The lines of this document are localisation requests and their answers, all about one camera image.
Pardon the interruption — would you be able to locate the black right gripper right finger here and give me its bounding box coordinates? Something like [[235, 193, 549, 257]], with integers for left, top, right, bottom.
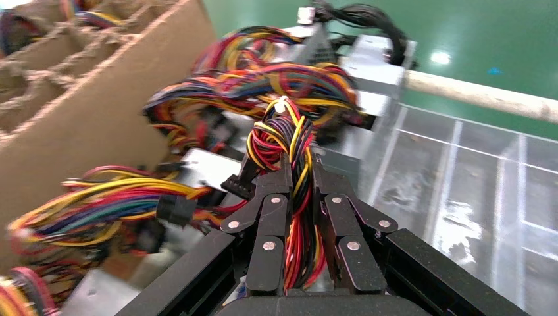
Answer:
[[311, 153, 399, 295]]

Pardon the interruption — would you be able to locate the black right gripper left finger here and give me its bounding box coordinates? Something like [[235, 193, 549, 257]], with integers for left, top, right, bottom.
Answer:
[[220, 156, 293, 295]]

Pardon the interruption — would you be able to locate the cardboard box with dividers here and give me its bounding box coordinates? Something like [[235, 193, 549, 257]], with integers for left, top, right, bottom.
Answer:
[[0, 0, 219, 271]]

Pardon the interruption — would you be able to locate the clear plastic compartment tray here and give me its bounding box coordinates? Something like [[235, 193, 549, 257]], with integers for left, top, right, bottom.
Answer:
[[348, 104, 558, 316]]

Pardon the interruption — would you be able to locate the grey power supply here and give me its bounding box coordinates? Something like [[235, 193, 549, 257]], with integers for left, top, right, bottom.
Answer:
[[220, 95, 328, 293], [143, 61, 376, 149], [61, 0, 128, 28], [191, 25, 336, 75], [0, 12, 32, 57], [6, 147, 245, 258], [0, 266, 147, 316], [298, 0, 419, 99]]

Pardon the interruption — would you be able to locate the grey power supply, black cable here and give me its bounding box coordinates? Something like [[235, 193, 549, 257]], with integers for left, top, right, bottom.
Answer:
[[298, 0, 419, 99]]

